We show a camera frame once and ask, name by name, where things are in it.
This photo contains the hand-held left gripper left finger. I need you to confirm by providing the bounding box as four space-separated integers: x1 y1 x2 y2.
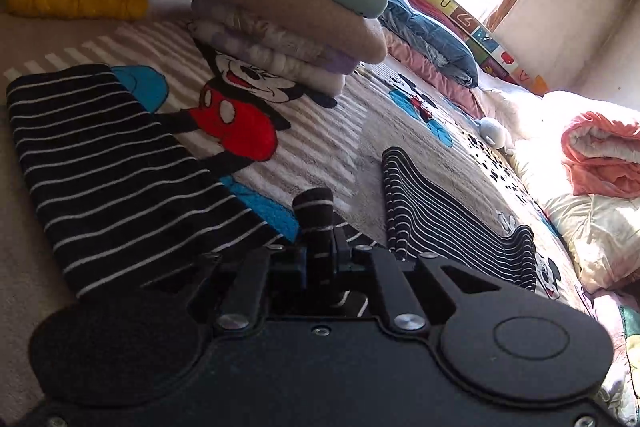
142 234 308 333

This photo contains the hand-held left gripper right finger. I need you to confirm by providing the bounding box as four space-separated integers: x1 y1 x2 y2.
332 227 501 335

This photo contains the black white-striped garment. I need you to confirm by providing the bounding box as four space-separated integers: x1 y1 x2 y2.
6 63 538 303

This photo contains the cartoon mouse printed bedsheet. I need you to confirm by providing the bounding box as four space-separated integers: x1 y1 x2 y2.
0 0 640 427

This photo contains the white folded garment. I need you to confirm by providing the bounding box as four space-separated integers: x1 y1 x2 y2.
187 19 347 96

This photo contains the dusty pink quilt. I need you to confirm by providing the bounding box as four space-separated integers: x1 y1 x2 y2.
382 34 488 120

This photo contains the small grey plush toy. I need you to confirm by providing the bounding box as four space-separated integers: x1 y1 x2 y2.
472 117 515 152

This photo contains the blue quilt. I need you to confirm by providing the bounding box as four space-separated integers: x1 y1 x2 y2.
377 0 480 88

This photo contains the cream floral quilt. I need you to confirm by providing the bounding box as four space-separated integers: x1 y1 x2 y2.
510 89 640 295

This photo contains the lavender folded garment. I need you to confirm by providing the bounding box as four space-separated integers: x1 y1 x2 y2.
190 0 361 75

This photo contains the beige folded sweater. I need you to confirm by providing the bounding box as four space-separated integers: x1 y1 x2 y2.
189 0 388 64

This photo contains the coral pink quilt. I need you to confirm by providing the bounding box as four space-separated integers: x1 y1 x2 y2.
560 109 640 198

